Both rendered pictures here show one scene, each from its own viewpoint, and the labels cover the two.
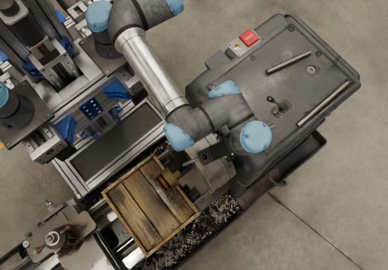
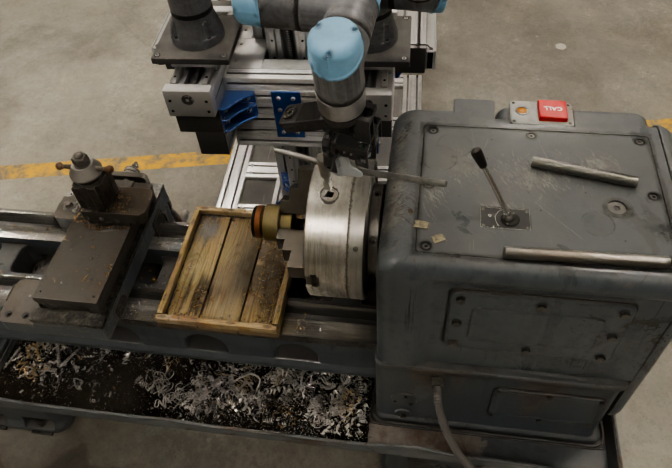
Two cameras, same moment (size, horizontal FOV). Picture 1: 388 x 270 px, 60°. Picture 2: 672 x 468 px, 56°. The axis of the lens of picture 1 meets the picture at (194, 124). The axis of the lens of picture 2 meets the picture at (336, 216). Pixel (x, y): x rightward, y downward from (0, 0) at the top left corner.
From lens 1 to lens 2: 0.79 m
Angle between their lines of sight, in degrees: 31
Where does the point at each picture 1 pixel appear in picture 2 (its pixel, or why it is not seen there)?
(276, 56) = (572, 156)
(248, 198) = (391, 439)
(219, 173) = (330, 243)
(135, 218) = (198, 268)
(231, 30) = not seen: hidden behind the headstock
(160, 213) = (231, 288)
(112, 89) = not seen: hidden behind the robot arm
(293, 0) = not seen: outside the picture
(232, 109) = not seen: outside the picture
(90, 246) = (114, 238)
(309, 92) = (579, 230)
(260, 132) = (339, 32)
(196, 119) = not seen: outside the picture
